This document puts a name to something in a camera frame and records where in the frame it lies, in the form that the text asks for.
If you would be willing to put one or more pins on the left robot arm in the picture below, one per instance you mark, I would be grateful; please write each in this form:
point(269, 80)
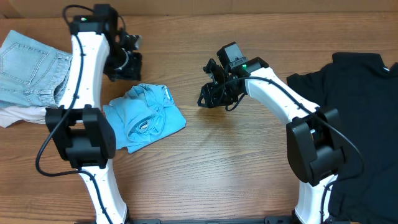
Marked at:
point(80, 131)

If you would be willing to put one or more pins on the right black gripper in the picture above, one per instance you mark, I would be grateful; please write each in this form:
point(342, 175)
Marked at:
point(210, 96)

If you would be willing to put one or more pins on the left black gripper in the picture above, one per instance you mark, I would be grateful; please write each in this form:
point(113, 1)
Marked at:
point(130, 66)

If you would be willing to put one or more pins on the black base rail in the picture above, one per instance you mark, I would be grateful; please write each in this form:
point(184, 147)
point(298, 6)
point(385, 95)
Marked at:
point(211, 221)

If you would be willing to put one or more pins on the folded light denim shorts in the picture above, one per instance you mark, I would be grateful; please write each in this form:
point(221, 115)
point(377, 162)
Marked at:
point(32, 74)

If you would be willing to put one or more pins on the black garment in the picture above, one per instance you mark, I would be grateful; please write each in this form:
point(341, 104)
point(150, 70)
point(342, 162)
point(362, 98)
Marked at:
point(364, 91)

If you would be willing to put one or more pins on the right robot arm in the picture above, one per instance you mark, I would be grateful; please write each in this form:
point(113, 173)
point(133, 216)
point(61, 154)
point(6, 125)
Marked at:
point(315, 149)

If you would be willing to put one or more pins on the folded white cloth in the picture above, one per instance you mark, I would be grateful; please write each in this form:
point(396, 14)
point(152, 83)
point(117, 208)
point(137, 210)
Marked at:
point(13, 114)

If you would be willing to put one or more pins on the light blue printed t-shirt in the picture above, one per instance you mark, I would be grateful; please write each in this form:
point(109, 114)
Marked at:
point(145, 114)

